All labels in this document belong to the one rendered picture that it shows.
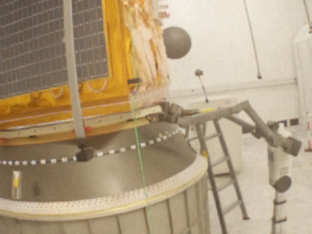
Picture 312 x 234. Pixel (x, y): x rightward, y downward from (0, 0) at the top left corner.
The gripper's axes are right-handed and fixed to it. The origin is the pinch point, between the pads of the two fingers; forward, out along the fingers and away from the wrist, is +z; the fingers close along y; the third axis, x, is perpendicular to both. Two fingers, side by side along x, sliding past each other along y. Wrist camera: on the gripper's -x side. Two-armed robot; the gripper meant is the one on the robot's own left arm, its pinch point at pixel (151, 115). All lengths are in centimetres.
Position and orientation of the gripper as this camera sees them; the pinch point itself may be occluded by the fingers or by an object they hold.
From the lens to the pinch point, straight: 219.3
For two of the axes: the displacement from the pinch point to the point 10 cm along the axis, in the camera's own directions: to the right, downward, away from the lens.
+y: -6.7, 1.5, -7.3
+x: 0.1, 9.8, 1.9
